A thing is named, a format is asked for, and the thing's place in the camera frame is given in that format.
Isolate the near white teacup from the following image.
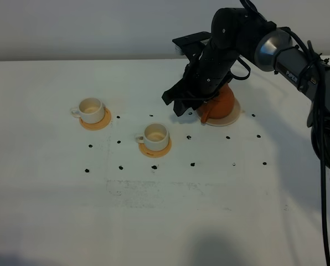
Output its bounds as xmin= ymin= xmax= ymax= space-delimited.
xmin=135 ymin=122 xmax=170 ymax=152

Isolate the beige teapot saucer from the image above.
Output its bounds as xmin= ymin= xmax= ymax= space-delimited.
xmin=195 ymin=98 xmax=241 ymax=127

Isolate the far white teacup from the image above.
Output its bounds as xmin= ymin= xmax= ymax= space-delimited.
xmin=70 ymin=98 xmax=105 ymax=124

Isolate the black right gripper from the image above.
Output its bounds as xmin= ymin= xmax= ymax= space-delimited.
xmin=162 ymin=32 xmax=239 ymax=116

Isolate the near orange coaster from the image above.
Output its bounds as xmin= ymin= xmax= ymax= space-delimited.
xmin=138 ymin=139 xmax=172 ymax=158

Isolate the brown clay teapot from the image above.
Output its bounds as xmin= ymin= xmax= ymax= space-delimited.
xmin=197 ymin=83 xmax=237 ymax=126

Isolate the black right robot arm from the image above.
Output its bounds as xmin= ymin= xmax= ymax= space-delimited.
xmin=162 ymin=1 xmax=330 ymax=169

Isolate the white teacup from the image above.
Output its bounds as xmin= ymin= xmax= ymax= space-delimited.
xmin=70 ymin=98 xmax=105 ymax=124
xmin=135 ymin=122 xmax=170 ymax=152

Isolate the orange coaster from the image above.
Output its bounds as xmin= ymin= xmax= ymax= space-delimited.
xmin=138 ymin=139 xmax=172 ymax=158
xmin=79 ymin=107 xmax=112 ymax=131

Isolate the far orange coaster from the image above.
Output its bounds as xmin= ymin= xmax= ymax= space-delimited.
xmin=79 ymin=107 xmax=112 ymax=131

